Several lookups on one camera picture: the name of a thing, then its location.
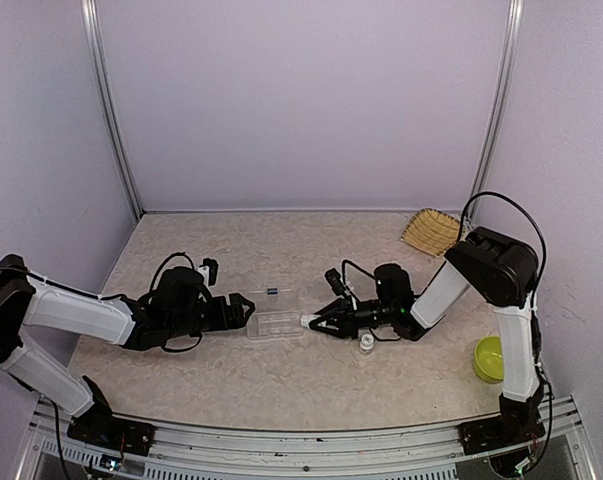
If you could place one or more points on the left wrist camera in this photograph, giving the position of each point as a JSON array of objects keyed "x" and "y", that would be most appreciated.
[{"x": 209, "y": 270}]

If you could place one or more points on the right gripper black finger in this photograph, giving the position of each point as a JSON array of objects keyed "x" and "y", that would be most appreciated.
[
  {"x": 331, "y": 328},
  {"x": 336, "y": 310}
]

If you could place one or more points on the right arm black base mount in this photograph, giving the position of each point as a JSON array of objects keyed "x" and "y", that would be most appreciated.
[{"x": 516, "y": 423}]

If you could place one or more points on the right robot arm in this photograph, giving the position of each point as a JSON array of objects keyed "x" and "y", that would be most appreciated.
[{"x": 502, "y": 271}]

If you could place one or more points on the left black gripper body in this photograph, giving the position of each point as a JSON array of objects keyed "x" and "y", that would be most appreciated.
[{"x": 217, "y": 321}]

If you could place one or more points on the lime green bowl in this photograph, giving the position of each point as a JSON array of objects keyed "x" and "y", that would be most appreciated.
[{"x": 488, "y": 361}]

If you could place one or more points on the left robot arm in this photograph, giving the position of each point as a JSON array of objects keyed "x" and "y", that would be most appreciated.
[{"x": 178, "y": 303}]

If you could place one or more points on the clear plastic pill organizer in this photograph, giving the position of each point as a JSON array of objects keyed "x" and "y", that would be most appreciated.
[{"x": 277, "y": 314}]

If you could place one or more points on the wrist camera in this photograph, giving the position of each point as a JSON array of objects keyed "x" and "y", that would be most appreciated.
[
  {"x": 209, "y": 270},
  {"x": 337, "y": 284}
]

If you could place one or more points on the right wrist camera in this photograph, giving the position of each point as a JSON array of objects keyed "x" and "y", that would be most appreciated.
[{"x": 337, "y": 284}]

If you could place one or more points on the woven bamboo tray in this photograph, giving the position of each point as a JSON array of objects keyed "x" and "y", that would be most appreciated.
[{"x": 432, "y": 232}]

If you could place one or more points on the left aluminium frame post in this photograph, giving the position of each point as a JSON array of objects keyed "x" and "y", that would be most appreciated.
[{"x": 92, "y": 29}]

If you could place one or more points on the white pill bottle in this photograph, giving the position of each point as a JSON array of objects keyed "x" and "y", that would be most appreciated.
[
  {"x": 306, "y": 319},
  {"x": 366, "y": 344}
]

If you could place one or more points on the right aluminium frame post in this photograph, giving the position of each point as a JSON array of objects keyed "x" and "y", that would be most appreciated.
[{"x": 506, "y": 67}]

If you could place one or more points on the front aluminium rail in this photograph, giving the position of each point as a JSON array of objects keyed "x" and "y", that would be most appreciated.
[{"x": 429, "y": 451}]

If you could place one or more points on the aluminium frame post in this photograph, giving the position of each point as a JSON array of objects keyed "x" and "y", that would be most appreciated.
[
  {"x": 506, "y": 67},
  {"x": 92, "y": 29}
]

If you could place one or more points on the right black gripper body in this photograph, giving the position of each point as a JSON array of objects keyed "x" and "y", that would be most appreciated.
[{"x": 348, "y": 315}]

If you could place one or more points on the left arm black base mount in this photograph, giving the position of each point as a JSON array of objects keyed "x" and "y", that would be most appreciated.
[{"x": 98, "y": 426}]

